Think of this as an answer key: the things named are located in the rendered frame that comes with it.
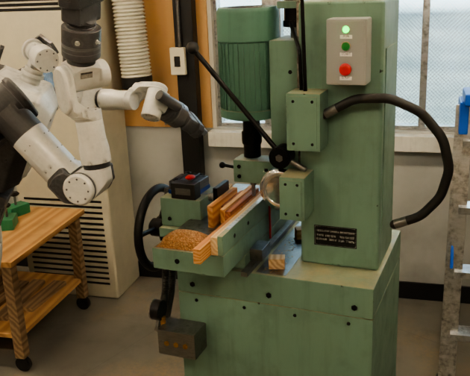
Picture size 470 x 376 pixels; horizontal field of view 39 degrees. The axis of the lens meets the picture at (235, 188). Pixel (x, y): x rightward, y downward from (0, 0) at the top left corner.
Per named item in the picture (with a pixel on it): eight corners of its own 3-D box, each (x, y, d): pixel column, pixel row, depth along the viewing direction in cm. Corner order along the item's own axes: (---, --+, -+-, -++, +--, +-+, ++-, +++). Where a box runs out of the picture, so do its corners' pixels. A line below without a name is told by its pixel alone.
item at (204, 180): (181, 185, 214) (180, 168, 212) (212, 187, 210) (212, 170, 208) (162, 198, 202) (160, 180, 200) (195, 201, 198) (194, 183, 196)
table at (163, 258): (212, 197, 239) (210, 180, 237) (293, 204, 228) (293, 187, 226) (122, 264, 186) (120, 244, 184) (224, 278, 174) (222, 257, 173)
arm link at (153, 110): (157, 129, 229) (133, 115, 221) (165, 101, 232) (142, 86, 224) (181, 126, 221) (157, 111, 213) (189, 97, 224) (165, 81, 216)
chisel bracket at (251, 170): (242, 180, 207) (241, 153, 205) (285, 183, 202) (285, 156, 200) (233, 186, 201) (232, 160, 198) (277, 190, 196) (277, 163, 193)
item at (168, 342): (170, 339, 204) (168, 315, 202) (207, 346, 200) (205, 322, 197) (157, 353, 197) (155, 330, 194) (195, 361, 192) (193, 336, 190)
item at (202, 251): (267, 195, 218) (267, 183, 217) (273, 196, 218) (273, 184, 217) (193, 263, 169) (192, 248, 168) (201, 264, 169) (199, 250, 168)
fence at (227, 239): (289, 187, 226) (289, 171, 224) (293, 187, 225) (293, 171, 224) (218, 256, 173) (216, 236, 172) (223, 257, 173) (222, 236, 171)
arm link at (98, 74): (72, 53, 146) (72, 100, 152) (115, 46, 153) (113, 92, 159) (48, 36, 153) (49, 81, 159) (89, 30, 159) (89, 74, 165)
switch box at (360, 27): (332, 80, 173) (332, 17, 168) (371, 81, 169) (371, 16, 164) (325, 84, 167) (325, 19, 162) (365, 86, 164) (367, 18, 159)
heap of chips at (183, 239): (171, 235, 189) (169, 222, 188) (215, 240, 184) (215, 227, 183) (155, 247, 181) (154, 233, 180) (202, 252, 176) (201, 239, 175)
